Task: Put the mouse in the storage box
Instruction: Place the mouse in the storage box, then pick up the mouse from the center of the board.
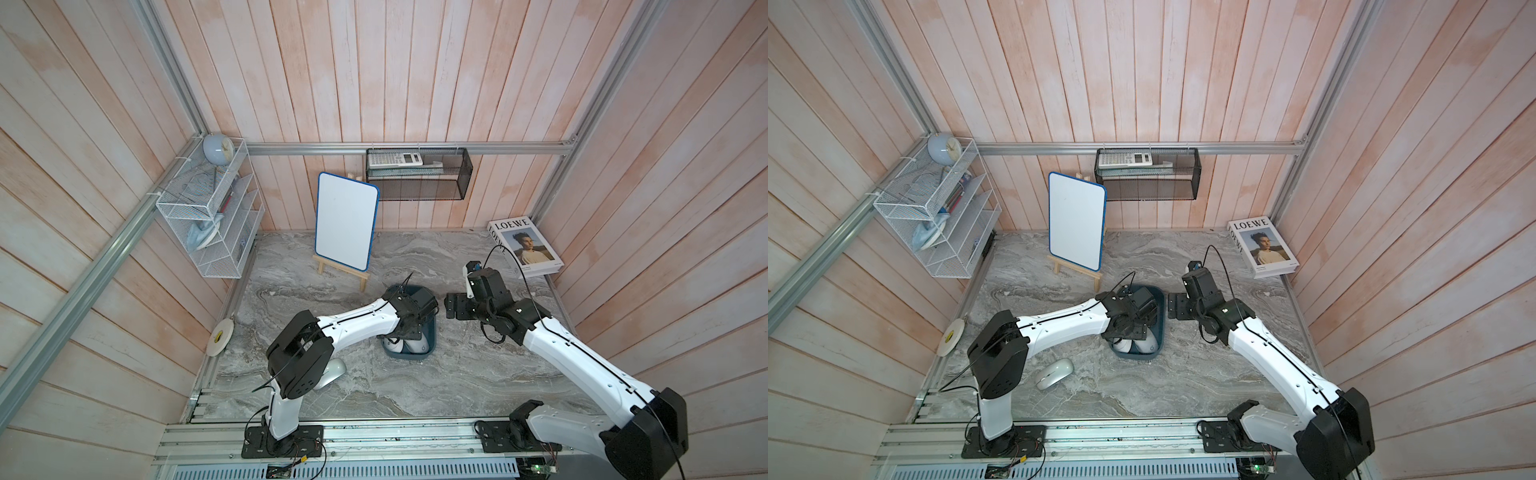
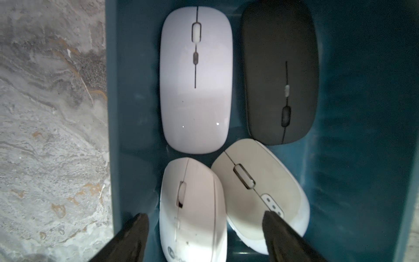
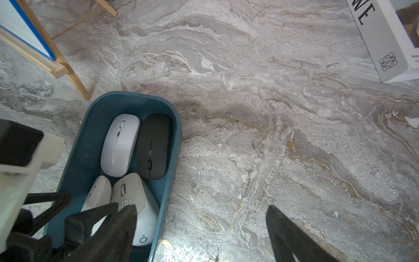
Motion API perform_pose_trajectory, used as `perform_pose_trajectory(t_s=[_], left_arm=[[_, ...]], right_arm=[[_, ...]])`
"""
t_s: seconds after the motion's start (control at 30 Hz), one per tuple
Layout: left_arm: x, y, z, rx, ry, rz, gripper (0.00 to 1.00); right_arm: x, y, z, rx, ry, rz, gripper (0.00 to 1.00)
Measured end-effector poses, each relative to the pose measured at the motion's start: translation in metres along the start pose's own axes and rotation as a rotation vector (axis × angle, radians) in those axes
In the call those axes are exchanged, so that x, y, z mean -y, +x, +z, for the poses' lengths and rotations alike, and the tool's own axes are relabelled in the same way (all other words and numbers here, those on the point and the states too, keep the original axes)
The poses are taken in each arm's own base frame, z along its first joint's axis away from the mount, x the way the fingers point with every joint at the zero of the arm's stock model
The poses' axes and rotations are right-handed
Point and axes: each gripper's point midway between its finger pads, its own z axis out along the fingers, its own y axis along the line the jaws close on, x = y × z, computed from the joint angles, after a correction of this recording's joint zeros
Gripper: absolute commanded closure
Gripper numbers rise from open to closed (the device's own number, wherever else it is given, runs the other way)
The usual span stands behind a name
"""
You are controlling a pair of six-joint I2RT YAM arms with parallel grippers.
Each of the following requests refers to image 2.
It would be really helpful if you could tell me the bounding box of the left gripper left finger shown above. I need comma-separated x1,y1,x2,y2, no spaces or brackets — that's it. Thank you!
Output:
89,213,149,262

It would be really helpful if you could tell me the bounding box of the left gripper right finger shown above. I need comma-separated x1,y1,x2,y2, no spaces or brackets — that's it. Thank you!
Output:
262,211,326,262

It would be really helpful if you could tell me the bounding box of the white round mouse with logo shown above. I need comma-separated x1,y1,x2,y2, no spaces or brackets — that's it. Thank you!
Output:
159,157,228,262

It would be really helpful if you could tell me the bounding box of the grey white mouse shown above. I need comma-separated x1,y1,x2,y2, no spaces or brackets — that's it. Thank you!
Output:
211,139,310,255

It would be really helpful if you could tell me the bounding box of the white slim mouse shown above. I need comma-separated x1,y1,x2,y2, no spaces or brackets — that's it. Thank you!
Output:
159,6,233,155

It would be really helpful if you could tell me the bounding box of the black slim mouse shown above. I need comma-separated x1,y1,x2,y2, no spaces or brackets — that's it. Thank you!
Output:
241,1,319,145

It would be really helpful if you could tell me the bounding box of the teal storage box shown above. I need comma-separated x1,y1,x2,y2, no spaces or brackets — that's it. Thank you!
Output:
105,1,419,262

